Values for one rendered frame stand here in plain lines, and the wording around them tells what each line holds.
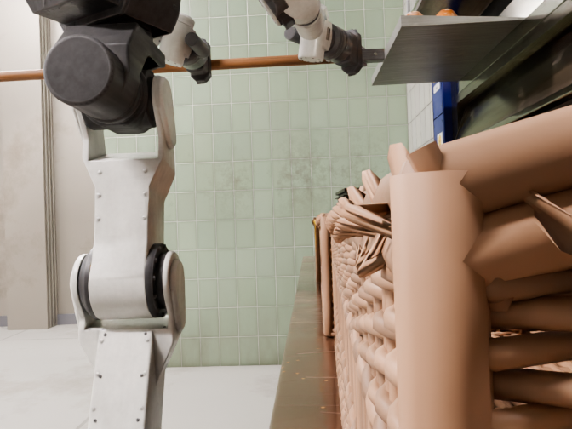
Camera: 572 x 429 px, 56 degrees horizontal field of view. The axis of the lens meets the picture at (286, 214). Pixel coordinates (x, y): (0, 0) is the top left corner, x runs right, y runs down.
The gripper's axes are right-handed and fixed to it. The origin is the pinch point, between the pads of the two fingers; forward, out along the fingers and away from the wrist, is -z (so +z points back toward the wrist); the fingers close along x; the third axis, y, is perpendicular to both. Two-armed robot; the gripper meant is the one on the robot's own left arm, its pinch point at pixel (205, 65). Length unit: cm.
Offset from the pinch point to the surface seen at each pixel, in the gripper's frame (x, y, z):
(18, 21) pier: -112, -210, -212
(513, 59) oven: 8, 82, 9
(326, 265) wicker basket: 53, 41, 83
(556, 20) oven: 8, 85, 33
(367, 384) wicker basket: 52, 46, 134
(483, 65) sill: 3, 79, -12
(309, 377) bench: 62, 40, 100
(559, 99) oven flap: 26, 81, 43
